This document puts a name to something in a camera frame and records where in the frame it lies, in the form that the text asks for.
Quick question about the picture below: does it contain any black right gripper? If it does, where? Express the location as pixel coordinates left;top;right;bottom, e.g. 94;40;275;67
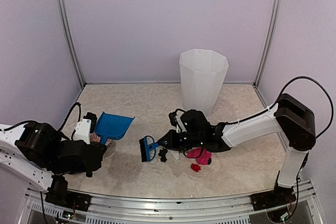
158;129;204;151

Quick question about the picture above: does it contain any blue dustpan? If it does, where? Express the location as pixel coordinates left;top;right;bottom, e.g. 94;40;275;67
94;112;135;143

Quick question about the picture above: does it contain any blue hand brush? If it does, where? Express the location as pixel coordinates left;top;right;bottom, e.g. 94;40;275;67
139;135;160;163

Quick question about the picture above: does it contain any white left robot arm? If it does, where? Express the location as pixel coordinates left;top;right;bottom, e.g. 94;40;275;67
1;121;107;192

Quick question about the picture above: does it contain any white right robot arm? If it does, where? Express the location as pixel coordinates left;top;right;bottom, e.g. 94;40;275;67
155;83;286;199

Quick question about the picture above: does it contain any red white patterned bowl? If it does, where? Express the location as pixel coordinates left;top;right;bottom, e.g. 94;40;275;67
89;133;114;154

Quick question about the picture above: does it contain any white crumpled paper scrap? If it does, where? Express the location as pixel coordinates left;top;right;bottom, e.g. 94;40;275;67
171;151;180;161

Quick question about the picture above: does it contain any small red paper ball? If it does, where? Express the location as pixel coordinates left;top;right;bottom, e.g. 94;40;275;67
191;163;201;173

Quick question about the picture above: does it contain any small black paper scrap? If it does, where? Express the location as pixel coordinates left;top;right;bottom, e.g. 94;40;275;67
158;148;168;163

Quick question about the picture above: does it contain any white translucent plastic bin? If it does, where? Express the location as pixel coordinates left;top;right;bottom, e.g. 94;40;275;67
179;49;229;116

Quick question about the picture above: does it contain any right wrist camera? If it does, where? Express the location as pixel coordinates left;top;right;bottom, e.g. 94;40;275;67
169;108;186;133

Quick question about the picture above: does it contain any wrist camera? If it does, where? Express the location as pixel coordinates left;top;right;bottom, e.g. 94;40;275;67
169;108;186;133
71;112;97;144

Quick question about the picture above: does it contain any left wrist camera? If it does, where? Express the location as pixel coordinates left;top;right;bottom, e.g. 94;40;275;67
71;112;97;144

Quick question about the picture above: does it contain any aluminium front rail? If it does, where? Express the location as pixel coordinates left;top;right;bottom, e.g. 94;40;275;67
18;182;323;223

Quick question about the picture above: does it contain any aluminium corner post left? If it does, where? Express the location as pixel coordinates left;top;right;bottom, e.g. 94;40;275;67
57;0;86;90

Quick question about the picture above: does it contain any aluminium corner post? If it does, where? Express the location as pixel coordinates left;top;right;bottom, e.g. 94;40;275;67
254;0;281;89
57;0;86;90

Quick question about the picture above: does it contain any aluminium corner post right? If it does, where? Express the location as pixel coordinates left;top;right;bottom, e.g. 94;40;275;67
254;0;281;89

